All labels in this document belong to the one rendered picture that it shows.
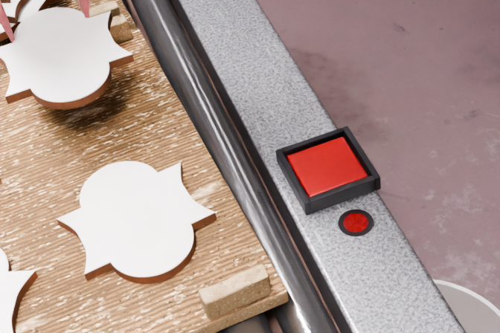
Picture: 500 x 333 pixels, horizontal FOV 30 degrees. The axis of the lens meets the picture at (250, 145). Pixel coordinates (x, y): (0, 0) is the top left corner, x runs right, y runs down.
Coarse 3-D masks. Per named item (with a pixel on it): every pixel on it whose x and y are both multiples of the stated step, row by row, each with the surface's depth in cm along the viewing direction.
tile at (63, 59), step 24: (24, 24) 95; (48, 24) 94; (72, 24) 94; (96, 24) 94; (0, 48) 92; (24, 48) 92; (48, 48) 92; (72, 48) 91; (96, 48) 91; (120, 48) 91; (24, 72) 90; (48, 72) 89; (72, 72) 89; (96, 72) 89; (24, 96) 88; (48, 96) 87; (72, 96) 87; (96, 96) 88
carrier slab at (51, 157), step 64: (128, 64) 101; (0, 128) 96; (64, 128) 95; (128, 128) 94; (192, 128) 93; (0, 192) 90; (64, 192) 89; (192, 192) 87; (64, 256) 83; (192, 256) 81; (256, 256) 81; (64, 320) 78; (128, 320) 78; (192, 320) 77
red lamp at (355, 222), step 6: (348, 216) 85; (354, 216) 85; (360, 216) 85; (348, 222) 85; (354, 222) 85; (360, 222) 85; (366, 222) 84; (348, 228) 84; (354, 228) 84; (360, 228) 84
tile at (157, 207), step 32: (96, 192) 87; (128, 192) 86; (160, 192) 86; (64, 224) 85; (96, 224) 84; (128, 224) 83; (160, 224) 83; (192, 224) 83; (96, 256) 81; (128, 256) 81; (160, 256) 80
